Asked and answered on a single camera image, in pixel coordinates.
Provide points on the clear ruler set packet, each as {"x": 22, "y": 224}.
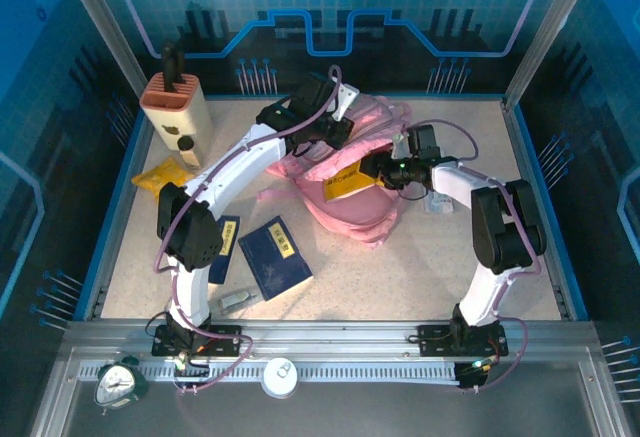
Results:
{"x": 440, "y": 204}

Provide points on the pink student backpack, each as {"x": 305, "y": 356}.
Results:
{"x": 350, "y": 217}

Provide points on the blue book yellow label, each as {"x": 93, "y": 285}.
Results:
{"x": 275, "y": 262}
{"x": 227, "y": 252}

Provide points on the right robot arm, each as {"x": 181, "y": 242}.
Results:
{"x": 457, "y": 182}

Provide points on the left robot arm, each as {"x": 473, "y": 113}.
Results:
{"x": 250, "y": 157}

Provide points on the beige knife block pink top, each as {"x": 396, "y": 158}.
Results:
{"x": 192, "y": 117}

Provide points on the small bottle black cap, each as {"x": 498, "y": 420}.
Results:
{"x": 186, "y": 144}

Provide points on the yellow snack packet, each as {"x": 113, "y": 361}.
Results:
{"x": 162, "y": 179}

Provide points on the white round lid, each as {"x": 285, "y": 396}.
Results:
{"x": 280, "y": 377}

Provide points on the green alarm clock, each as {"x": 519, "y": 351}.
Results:
{"x": 117, "y": 384}

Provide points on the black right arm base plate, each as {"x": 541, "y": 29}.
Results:
{"x": 432, "y": 339}

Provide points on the aluminium front rail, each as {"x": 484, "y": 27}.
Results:
{"x": 330, "y": 337}

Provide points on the aluminium frame post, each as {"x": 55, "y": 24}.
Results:
{"x": 550, "y": 32}
{"x": 100, "y": 22}

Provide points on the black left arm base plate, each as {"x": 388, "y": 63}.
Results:
{"x": 225, "y": 339}

